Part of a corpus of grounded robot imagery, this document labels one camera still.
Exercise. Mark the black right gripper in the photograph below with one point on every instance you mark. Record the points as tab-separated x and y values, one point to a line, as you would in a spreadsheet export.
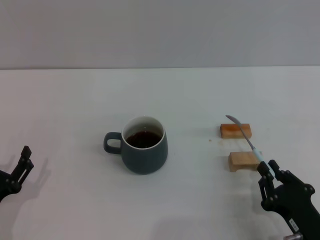
295	207

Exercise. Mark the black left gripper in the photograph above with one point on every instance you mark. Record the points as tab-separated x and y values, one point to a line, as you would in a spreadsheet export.
7	187

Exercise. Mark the grey ceramic coffee cup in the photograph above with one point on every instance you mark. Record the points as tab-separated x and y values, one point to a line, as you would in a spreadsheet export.
145	160

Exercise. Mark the plain notched wooden block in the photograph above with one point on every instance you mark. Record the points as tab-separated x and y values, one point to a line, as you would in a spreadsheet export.
241	161

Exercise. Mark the stained orange wooden block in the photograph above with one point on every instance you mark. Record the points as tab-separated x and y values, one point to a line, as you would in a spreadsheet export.
230	131

